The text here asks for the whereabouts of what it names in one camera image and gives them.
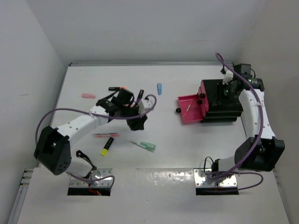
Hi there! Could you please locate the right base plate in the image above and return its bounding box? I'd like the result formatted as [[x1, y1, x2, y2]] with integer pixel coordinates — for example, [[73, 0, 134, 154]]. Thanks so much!
[[193, 168, 237, 189]]

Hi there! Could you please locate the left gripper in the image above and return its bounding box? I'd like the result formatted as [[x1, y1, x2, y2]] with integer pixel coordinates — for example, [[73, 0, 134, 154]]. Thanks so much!
[[119, 102, 146, 130]]

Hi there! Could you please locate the pink correction tape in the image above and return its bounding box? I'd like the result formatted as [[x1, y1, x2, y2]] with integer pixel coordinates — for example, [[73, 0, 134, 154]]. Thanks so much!
[[81, 93, 96, 99]]

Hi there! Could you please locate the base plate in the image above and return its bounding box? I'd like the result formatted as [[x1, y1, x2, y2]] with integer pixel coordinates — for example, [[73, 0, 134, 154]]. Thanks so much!
[[193, 168, 237, 189], [69, 168, 114, 188]]

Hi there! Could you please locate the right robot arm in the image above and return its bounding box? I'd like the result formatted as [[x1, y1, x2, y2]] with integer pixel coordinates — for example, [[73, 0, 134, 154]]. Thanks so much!
[[211, 64, 285, 178]]

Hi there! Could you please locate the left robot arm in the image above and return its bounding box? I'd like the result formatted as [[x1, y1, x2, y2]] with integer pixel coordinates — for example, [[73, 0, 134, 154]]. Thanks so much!
[[34, 89, 153, 178]]

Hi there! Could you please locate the yellow black highlighter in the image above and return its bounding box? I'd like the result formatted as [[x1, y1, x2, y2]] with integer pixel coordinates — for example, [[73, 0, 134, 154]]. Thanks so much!
[[100, 137, 114, 156]]

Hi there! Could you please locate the purple black highlighter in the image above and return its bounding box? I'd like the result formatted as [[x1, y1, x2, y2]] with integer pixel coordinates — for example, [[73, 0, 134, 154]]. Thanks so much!
[[136, 90, 144, 103]]

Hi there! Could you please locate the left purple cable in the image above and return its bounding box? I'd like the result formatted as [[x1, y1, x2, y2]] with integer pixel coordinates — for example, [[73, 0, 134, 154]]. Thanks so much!
[[35, 94, 157, 187]]

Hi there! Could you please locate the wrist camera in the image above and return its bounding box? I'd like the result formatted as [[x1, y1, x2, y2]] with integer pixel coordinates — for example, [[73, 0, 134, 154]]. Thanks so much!
[[221, 68, 234, 85], [138, 99, 152, 114]]

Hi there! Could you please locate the orange black highlighter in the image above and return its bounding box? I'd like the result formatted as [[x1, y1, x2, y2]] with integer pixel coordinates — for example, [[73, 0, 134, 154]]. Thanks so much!
[[108, 86, 126, 91]]

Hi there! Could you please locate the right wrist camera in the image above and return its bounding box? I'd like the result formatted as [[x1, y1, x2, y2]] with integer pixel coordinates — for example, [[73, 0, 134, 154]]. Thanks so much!
[[221, 68, 234, 85]]

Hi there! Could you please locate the left base plate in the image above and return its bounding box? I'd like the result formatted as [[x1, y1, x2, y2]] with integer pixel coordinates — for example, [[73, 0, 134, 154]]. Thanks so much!
[[69, 168, 114, 188]]

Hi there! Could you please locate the black pink drawer organizer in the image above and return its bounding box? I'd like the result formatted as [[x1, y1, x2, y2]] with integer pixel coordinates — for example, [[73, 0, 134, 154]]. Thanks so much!
[[176, 79, 243, 124]]

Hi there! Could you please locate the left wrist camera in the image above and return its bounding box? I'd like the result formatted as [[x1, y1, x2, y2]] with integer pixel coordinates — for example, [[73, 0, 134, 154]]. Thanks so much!
[[138, 99, 152, 114]]

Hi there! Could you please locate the red clear pen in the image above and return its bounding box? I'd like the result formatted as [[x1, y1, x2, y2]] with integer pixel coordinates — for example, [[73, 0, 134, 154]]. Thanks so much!
[[92, 133, 120, 138]]

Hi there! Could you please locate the orange clear pen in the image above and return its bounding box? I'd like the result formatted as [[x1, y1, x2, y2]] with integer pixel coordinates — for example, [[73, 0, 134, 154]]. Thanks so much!
[[183, 99, 193, 118]]

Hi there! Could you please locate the green correction tape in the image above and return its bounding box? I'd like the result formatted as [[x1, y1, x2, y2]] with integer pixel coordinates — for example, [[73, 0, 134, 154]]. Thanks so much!
[[140, 141, 156, 150]]

